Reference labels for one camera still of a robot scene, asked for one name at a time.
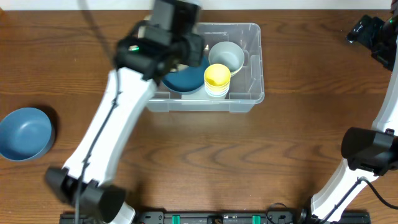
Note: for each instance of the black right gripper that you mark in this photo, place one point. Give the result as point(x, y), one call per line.
point(359, 28)

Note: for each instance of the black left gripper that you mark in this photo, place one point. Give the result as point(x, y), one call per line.
point(193, 50)

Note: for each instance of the blue bowl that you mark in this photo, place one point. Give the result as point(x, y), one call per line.
point(188, 80)
point(26, 134)

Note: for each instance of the grey small bowl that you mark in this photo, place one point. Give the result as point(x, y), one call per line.
point(228, 54)

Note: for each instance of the yellow cup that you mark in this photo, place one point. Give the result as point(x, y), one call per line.
point(216, 88)
point(217, 75)

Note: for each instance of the pink cup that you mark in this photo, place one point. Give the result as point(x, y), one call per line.
point(213, 91)

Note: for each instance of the cream bowl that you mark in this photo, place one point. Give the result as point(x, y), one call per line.
point(181, 67)

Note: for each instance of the light blue cup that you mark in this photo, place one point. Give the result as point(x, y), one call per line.
point(216, 94)

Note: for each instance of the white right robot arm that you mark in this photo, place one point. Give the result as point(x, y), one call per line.
point(367, 153)

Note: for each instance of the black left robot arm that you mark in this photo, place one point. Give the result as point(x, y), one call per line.
point(85, 181)

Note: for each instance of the white label in bin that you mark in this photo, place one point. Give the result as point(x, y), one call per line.
point(198, 95)

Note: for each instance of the clear plastic storage bin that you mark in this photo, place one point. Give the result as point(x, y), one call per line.
point(247, 86)

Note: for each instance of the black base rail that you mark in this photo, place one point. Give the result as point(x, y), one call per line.
point(278, 216)

